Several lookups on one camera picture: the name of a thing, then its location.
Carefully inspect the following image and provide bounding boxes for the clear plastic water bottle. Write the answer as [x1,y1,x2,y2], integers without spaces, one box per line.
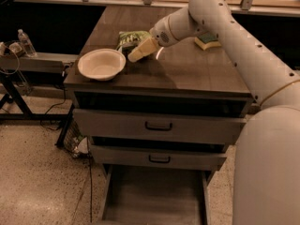
[18,29,37,57]

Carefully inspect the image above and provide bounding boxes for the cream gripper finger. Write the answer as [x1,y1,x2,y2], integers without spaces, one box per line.
[127,37,159,63]

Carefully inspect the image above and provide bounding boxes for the yellow green sponge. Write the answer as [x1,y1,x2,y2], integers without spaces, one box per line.
[194,33,221,51]

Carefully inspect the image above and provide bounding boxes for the open bottom drawer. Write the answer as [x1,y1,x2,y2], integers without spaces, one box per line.
[97,165,211,225]

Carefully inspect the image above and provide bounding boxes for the wire mesh waste basket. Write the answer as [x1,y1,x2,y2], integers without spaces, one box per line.
[64,120,89,158]

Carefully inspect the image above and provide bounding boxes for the white paper bowl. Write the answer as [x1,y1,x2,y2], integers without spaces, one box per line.
[78,49,127,81]

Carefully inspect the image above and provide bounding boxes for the upper grey drawer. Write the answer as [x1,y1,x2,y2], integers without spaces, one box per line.
[73,109,246,144]

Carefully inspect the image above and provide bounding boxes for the green jalapeno chip bag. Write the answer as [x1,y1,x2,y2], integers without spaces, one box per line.
[116,31,151,53]

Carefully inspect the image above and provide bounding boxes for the middle grey drawer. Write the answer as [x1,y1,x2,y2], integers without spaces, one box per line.
[90,145,226,171]

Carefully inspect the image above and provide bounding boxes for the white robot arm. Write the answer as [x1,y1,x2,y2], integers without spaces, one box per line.
[128,0,300,225]

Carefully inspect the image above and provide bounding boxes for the black frame side table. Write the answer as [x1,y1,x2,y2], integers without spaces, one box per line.
[0,52,77,147]

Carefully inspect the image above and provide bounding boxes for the grey drawer cabinet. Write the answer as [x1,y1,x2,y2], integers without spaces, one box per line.
[63,5,255,225]

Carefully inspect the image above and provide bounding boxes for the black floor cable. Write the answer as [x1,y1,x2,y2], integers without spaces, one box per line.
[39,66,70,132]

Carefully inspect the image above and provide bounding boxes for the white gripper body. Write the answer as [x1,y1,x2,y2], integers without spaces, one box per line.
[150,17,177,47]

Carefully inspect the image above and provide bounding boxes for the grey drawer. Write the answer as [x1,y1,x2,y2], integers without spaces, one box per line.
[73,109,246,144]
[90,145,226,171]

